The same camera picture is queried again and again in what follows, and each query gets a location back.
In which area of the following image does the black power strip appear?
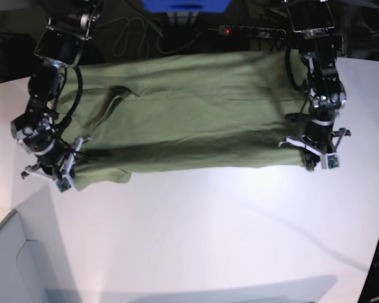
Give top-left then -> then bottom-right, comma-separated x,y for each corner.
217,25 -> 286,40

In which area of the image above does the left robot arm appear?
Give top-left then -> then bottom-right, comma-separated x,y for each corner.
279,1 -> 351,171

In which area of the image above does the green T-shirt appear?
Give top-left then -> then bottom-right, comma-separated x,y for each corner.
57,51 -> 304,190

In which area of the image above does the blue box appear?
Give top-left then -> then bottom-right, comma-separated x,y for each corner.
141,0 -> 231,13

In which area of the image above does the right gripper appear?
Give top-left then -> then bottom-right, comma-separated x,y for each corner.
11,119 -> 91,192

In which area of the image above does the white cable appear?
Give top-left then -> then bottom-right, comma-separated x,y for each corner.
113,15 -> 203,57

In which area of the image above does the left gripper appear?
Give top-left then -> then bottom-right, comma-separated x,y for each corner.
279,119 -> 351,172

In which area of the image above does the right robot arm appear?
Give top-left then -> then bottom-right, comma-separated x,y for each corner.
11,1 -> 104,192

